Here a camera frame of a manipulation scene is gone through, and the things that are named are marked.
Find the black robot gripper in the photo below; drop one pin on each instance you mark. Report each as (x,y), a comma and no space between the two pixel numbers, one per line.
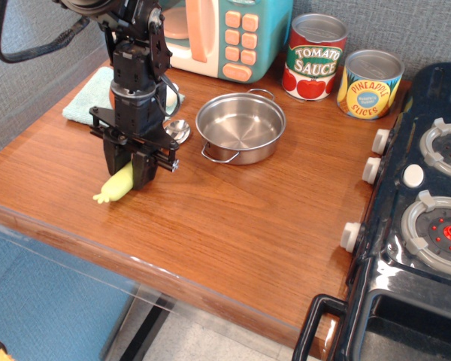
(134,129)

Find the spoon with yellow handle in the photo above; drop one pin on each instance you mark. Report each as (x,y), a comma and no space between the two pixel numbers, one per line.
(121,183)

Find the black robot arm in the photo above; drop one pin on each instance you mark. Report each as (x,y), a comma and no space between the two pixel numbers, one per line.
(135,39)

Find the light teal towel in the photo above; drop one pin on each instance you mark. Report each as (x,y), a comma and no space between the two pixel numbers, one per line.
(94,93)

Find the stainless steel pot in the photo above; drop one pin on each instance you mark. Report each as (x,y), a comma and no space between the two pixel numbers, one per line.
(240,128)

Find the plush mushroom toy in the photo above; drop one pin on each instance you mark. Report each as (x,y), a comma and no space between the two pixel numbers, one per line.
(171,98)

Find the teal toy microwave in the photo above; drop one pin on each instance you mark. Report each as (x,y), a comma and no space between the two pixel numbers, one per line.
(229,40)

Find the tomato sauce can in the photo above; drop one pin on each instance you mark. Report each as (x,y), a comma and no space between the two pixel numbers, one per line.
(316,47)

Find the pineapple slices can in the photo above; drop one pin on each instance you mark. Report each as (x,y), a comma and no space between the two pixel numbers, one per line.
(369,83)

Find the black toy stove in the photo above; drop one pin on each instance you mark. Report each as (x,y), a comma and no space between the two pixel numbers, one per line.
(398,304)

